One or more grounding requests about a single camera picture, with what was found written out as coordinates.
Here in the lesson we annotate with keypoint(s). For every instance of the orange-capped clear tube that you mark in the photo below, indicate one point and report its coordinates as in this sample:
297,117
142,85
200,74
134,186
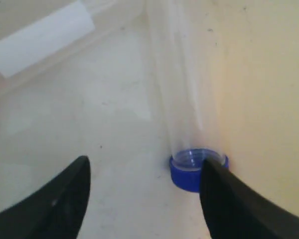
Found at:
43,38

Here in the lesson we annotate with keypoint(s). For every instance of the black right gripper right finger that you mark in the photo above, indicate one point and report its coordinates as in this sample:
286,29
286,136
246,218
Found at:
233,210

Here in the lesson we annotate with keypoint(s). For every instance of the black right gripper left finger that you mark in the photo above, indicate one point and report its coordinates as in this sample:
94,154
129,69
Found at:
55,211

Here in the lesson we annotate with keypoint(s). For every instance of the blue-capped clear tube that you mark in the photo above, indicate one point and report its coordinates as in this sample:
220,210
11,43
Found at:
180,37

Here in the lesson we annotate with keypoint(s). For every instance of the small cream plastic bin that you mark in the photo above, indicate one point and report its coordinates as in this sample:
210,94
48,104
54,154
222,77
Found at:
100,97

